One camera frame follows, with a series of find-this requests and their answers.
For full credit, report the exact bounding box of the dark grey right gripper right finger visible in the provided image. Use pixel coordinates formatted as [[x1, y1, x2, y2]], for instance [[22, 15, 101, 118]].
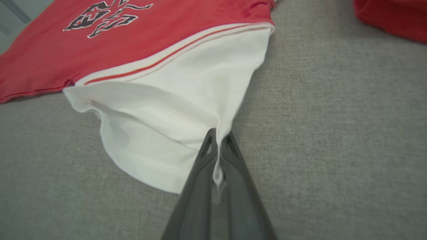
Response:
[[220, 131, 278, 240]]

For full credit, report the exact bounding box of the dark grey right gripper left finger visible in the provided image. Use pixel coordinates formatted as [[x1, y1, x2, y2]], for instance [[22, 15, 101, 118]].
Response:
[[162, 128, 219, 240]]

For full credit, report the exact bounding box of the red and white shirt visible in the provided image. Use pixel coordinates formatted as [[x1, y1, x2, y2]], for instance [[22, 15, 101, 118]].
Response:
[[0, 0, 276, 194]]

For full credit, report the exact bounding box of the red shirt with white sleeves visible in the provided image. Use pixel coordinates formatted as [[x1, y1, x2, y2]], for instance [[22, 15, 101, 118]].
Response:
[[353, 0, 427, 44]]

